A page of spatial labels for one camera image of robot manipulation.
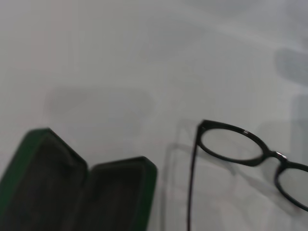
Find black glasses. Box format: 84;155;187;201
186;119;308;231

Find green glasses case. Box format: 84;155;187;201
0;127;158;231

